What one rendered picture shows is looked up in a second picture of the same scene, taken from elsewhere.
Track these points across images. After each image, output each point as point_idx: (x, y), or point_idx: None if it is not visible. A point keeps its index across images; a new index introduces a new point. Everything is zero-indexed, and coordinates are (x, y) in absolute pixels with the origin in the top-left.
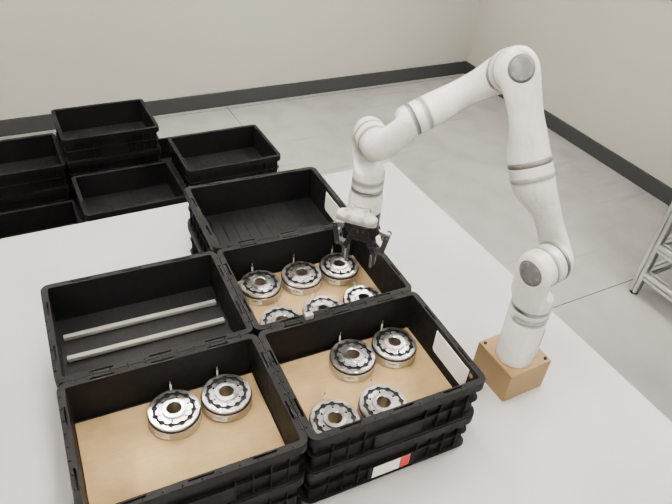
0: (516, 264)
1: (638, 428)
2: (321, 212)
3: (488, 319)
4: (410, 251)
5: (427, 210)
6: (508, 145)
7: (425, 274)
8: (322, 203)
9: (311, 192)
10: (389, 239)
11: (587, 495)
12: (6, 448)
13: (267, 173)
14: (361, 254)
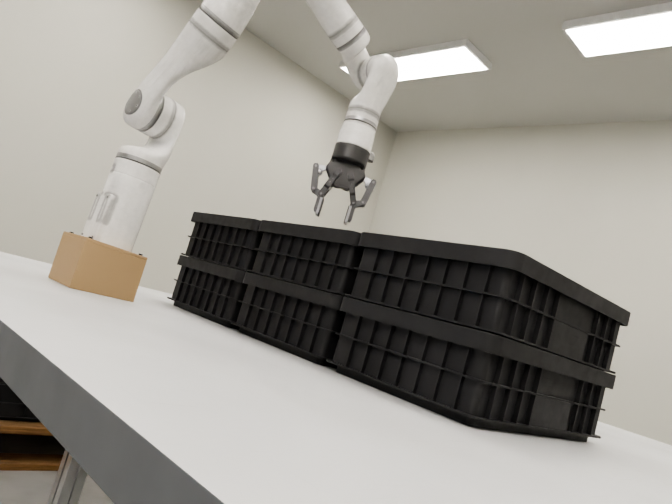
0: (181, 128)
1: None
2: (438, 313)
3: (77, 296)
4: (206, 353)
5: (124, 374)
6: (251, 16)
7: (176, 334)
8: (444, 289)
9: (491, 307)
10: (312, 172)
11: None
12: None
13: (570, 279)
14: (327, 267)
